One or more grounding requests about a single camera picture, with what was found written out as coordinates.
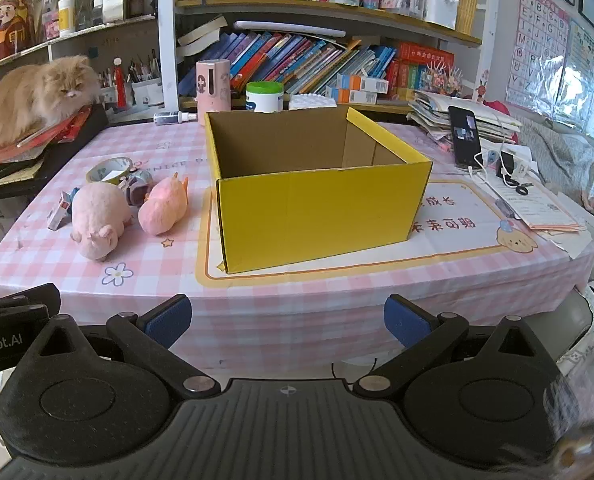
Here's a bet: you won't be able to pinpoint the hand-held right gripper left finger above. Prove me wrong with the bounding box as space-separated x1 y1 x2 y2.
23 296 222 402

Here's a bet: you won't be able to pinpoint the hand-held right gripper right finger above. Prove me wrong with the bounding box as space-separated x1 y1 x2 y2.
353 294 561 402

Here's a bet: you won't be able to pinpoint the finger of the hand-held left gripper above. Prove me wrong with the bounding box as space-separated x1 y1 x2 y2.
0 283 62 317

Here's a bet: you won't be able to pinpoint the pale pink pig plush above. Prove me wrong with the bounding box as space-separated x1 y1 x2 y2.
71 182 134 262

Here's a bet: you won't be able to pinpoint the peach pink plush toy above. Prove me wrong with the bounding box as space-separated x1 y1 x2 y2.
138 172 190 236

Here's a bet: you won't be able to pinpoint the yellow cardboard box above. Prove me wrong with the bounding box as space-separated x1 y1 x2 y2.
204 106 434 275

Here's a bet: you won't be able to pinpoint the purple toy watch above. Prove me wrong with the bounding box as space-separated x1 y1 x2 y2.
118 170 154 207

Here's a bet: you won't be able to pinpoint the pink checked tablecloth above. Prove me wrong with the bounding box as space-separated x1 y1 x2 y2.
0 120 594 361

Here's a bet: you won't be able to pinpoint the small mint green case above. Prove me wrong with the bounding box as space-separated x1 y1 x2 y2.
47 199 72 232

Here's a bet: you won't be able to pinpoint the red foil packaging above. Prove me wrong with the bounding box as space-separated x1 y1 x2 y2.
0 110 92 167

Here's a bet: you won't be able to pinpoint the black electronic keyboard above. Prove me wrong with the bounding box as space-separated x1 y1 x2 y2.
0 104 110 196

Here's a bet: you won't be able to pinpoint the yellow tape roll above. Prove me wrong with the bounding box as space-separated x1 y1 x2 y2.
86 156 135 184

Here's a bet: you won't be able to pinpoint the black scissors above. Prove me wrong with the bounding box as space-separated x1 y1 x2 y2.
502 175 532 196

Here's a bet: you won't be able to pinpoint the pink bordered certificates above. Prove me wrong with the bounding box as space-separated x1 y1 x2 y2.
484 175 584 235

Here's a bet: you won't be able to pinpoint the black smartphone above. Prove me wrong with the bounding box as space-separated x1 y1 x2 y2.
448 106 484 170

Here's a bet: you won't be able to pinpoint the orange fluffy cat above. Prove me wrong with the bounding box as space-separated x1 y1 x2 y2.
0 55 102 148

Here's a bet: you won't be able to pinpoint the stack of papers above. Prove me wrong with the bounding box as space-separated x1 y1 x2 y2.
408 91 522 143

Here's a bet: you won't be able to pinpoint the grey bedding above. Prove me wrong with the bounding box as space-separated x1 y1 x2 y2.
522 110 594 211

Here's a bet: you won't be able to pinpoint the red doll ornament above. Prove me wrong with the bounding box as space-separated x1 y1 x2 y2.
114 57 128 108

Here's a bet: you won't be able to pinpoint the white tissue pack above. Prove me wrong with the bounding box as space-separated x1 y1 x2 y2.
289 94 336 111

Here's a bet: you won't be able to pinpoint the pink dispenser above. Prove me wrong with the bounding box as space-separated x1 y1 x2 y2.
196 59 232 113

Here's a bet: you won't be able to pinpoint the white jar green lid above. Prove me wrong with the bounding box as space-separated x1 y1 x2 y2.
246 81 284 113

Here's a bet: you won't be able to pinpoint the colourful flower bundle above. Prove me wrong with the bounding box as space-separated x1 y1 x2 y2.
419 65 465 97

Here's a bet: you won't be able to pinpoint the red boxed book set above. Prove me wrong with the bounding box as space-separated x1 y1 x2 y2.
387 42 455 102

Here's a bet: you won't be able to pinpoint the white cubby shelf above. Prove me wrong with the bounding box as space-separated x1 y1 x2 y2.
0 15 160 122

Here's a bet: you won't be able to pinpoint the fortune god figure box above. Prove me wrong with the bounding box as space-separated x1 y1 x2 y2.
0 0 36 63

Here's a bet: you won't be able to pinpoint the white bottle yellow label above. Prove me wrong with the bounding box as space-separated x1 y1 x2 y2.
58 0 76 38

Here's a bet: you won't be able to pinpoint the wooden bookshelf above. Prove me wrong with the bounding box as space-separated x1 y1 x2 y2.
157 0 492 113

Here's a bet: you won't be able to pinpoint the row of leaning blue books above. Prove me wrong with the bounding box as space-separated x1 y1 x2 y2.
197 30 398 97

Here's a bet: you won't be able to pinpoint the thick lying books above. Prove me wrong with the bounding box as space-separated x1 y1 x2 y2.
177 16 228 58

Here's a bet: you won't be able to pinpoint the white paper sheets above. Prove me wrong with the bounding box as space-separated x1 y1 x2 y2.
234 21 348 42

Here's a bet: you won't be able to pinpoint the stack of yellow books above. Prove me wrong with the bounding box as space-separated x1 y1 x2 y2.
449 0 482 36

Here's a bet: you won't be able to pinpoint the white charging cable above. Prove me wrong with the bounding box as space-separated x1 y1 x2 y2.
469 112 516 181

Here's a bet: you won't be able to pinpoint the alphabet wall poster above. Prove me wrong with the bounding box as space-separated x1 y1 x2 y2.
507 0 571 108

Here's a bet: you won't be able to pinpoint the character wall poster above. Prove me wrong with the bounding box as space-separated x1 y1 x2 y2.
564 20 594 111

